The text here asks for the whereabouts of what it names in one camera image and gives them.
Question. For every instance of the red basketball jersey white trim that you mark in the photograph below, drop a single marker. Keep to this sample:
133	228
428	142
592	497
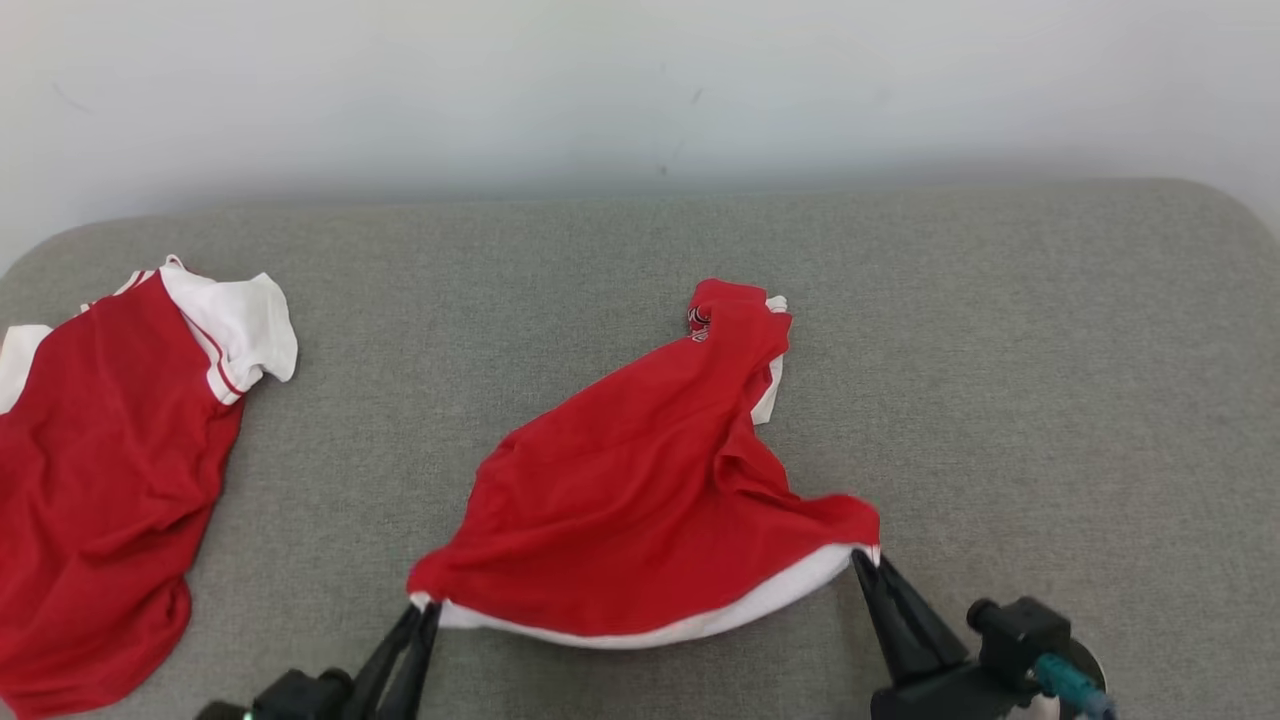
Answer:
640	480

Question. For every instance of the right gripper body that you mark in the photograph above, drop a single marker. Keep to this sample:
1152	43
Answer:
940	700

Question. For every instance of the red shirt with white sleeves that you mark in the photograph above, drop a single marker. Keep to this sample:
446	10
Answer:
110	450

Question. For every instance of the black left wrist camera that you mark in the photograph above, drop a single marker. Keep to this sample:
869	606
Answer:
300	695

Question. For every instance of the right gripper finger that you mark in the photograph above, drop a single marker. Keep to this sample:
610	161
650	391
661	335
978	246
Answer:
890	640
930	645

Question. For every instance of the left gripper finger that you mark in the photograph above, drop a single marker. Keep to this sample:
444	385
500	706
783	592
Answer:
412	680
375	680

